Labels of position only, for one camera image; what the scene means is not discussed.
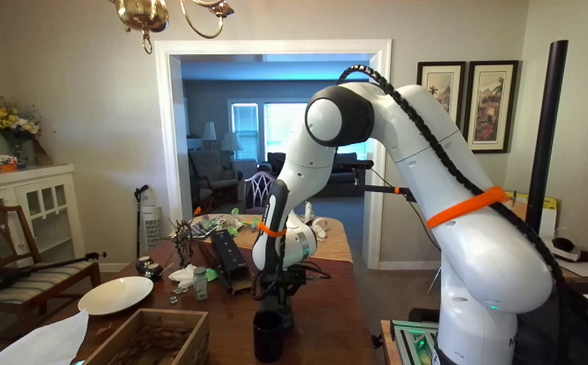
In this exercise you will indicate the white cabinet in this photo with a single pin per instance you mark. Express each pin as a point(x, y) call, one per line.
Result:
point(11, 181)

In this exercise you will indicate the white openwork chair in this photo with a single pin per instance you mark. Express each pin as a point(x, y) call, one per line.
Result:
point(249, 193)

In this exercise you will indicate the grey armchair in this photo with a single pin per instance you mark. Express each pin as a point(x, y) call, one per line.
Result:
point(209, 173)

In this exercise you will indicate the thin black floor stand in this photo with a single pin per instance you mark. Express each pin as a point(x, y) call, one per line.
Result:
point(138, 215)

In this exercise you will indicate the long black case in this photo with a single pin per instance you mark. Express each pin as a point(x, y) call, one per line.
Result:
point(229, 261)

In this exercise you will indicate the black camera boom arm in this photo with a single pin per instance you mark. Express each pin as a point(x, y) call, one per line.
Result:
point(386, 190)

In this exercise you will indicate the black telephone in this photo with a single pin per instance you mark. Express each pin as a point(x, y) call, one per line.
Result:
point(571, 251)

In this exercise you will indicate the white table lamp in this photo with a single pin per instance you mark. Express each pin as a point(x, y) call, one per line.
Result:
point(209, 133)

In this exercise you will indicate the black vertical pole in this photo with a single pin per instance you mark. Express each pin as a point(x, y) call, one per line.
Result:
point(551, 102)

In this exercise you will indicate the black mug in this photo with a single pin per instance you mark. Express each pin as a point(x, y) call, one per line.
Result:
point(269, 337)

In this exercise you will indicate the yellow flowers in vase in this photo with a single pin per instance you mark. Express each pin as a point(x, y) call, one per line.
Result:
point(11, 121)

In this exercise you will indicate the colourful packet pile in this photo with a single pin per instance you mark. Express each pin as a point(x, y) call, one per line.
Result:
point(220, 222)

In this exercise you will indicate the yellow white box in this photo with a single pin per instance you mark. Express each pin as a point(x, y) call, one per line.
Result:
point(551, 203)

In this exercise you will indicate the brass chandelier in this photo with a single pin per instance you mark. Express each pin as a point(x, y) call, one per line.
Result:
point(142, 14)

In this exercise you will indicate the wooden crate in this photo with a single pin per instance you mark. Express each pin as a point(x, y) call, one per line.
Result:
point(196, 342)

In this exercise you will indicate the small clear bottle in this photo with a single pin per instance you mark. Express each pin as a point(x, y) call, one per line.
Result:
point(201, 286)

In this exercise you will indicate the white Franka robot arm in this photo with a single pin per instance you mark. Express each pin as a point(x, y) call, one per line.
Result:
point(490, 271)

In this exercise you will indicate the green framed panel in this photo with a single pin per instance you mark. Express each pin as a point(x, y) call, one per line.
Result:
point(413, 342)

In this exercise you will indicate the white ribbed bin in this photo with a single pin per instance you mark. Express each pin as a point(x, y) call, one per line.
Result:
point(152, 230)

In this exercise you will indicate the crumpled white tissue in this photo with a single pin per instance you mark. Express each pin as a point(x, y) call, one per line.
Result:
point(185, 275)

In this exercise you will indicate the small black device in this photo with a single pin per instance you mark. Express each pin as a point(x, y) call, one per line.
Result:
point(149, 268)

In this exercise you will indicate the dark wooden chair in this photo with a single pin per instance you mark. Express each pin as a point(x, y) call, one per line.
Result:
point(72, 275)

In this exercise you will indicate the dark metal plant figure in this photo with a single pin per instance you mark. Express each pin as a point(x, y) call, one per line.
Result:
point(183, 236)

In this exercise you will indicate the black fabric cover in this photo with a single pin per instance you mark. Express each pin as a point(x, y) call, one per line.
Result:
point(564, 337)

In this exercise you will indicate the white door frame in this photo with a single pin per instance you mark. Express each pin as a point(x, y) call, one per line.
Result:
point(165, 134)

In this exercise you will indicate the white plate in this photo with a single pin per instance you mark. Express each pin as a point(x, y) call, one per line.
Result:
point(115, 294)

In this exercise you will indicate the white napkin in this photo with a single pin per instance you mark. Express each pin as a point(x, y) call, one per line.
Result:
point(44, 346)

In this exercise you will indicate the small white figurine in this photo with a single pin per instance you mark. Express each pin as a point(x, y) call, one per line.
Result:
point(319, 230)

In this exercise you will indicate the green paper packet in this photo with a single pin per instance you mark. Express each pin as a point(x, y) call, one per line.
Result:
point(212, 275)

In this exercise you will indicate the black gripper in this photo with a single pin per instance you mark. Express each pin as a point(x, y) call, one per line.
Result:
point(281, 286)

